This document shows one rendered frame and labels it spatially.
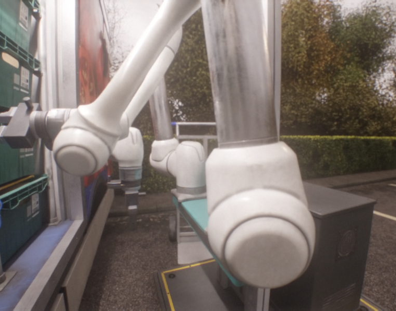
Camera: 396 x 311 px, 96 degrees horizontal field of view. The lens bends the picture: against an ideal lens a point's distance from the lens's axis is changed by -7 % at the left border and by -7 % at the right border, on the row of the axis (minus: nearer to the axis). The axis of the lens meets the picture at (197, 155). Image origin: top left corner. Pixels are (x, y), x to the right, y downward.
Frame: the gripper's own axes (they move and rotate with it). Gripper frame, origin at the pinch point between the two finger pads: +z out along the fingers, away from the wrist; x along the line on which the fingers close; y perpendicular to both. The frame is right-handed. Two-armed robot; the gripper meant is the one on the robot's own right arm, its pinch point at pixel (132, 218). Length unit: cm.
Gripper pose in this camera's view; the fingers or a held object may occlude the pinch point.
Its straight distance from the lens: 88.8
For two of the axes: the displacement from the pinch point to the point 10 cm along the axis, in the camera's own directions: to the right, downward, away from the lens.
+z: 0.0, 10.0, 1.0
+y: 9.4, -0.3, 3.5
